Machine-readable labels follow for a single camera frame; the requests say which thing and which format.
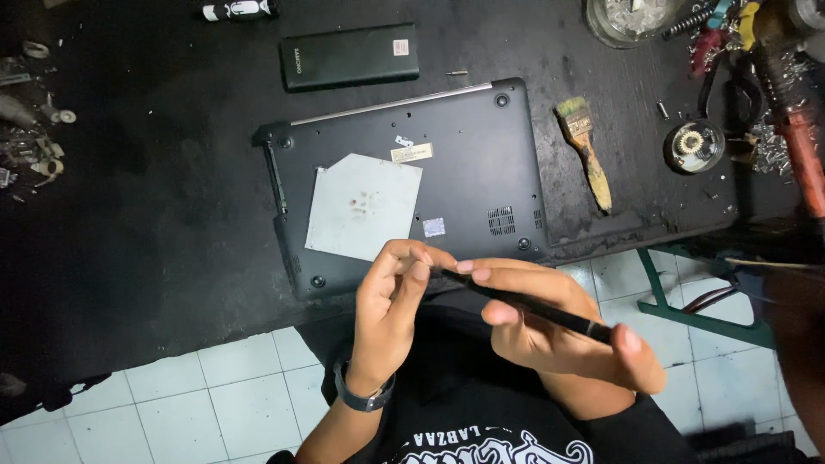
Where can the black bottle with white cap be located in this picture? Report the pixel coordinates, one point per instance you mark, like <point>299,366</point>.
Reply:
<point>238,10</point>

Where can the heap of tools and screws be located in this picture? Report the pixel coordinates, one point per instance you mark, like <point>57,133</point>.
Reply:
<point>786,96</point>

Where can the black laptop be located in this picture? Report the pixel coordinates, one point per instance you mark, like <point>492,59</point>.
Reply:
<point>477,167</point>

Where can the person's right hand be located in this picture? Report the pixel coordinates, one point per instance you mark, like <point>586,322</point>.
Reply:
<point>554,348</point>

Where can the heap of small parts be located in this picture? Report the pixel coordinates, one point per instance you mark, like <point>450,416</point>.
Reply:
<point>38,154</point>

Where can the small metal cylinder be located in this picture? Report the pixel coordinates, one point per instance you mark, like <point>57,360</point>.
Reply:
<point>662,110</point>

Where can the black power bank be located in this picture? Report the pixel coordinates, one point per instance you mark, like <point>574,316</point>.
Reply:
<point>348,57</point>

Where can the black slim screwdriver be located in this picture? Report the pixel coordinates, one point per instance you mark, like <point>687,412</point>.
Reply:
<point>548,314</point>

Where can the silver optical drive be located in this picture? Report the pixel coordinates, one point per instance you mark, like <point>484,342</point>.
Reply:
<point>361,206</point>

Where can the person's left fingers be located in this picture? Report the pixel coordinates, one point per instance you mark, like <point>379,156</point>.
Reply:
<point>409,258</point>

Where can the person's black printed shirt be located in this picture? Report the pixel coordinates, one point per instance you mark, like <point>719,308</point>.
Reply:
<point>451,393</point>

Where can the green metal frame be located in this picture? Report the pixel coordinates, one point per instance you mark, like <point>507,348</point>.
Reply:
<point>702,319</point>

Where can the person's left hand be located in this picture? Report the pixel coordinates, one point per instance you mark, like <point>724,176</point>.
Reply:
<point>380,322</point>

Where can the black wristwatch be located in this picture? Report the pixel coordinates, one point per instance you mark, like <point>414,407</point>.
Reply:
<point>361,401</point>

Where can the glass jar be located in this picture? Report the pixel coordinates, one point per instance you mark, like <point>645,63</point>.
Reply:
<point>628,22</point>

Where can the round tin with gears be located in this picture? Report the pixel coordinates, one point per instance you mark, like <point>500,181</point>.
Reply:
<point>694,147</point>

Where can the worn wooden paintbrush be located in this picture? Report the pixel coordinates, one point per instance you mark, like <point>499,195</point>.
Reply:
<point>583,148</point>

